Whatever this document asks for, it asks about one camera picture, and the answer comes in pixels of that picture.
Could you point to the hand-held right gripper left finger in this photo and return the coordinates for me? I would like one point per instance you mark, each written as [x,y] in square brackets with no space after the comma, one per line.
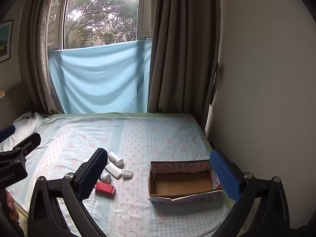
[90,177]

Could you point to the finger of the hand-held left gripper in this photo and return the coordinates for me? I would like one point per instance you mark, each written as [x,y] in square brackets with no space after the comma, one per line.
[29,142]
[7,132]

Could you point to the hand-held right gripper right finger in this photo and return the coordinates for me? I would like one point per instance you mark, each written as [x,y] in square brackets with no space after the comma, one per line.
[226,175]

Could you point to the white jar green label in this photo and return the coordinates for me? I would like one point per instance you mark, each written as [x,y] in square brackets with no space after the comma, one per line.
[106,177]

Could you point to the red small box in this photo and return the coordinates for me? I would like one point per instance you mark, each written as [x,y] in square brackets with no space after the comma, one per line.
[106,189]

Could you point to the white pill bottle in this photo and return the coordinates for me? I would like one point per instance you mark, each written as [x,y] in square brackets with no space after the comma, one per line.
[116,158]

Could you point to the printed cardboard box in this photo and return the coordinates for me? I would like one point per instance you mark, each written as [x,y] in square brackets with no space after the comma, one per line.
[180,182]

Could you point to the person's left hand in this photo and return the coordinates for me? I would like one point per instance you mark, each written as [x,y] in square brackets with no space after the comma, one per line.
[11,203]

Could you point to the floral pillow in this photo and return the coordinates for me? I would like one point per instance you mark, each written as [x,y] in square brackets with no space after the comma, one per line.
[27,121]

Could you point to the white flat case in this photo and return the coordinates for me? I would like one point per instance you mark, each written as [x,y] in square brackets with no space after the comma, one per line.
[113,171]

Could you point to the beige headboard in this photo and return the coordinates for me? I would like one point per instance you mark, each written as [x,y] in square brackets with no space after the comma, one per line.
[17,103]

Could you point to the white earbuds case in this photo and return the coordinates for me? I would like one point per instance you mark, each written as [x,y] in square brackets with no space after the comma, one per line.
[127,172]

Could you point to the grey-brown curtain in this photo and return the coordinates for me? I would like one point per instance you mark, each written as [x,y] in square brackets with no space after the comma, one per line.
[182,54]
[42,54]

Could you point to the light blue cloth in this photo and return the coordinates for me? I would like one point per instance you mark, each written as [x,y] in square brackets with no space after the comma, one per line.
[98,79]

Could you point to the window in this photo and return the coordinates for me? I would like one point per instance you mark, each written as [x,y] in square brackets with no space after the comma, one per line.
[101,12]

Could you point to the framed wall picture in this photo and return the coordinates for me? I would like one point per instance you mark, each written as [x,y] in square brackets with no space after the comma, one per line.
[5,42]

